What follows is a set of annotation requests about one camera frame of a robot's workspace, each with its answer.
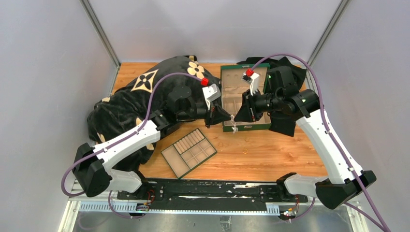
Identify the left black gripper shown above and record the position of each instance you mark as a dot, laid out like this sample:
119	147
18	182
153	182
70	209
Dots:
218	115

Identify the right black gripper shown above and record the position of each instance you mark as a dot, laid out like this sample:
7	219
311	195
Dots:
248	112

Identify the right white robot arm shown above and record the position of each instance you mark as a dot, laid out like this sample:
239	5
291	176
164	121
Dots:
345	178

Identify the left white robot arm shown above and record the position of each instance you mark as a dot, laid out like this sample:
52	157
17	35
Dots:
94	166

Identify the green jewelry box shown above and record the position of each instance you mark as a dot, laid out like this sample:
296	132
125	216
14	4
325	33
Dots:
232	88

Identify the green jewelry tray insert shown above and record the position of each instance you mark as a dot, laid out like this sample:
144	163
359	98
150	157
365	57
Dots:
188	153

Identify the black cloth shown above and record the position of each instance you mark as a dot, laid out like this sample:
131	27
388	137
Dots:
279	123

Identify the black blanket with beige flowers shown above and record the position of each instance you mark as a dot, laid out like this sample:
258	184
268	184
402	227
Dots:
127	107

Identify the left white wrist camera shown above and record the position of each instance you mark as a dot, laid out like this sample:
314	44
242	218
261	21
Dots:
211	96

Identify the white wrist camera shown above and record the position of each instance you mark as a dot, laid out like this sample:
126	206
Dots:
211	96
253	79

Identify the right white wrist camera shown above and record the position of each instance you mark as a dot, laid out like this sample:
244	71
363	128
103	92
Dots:
253	79

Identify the black mounting base plate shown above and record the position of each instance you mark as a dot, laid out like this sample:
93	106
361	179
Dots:
210	195

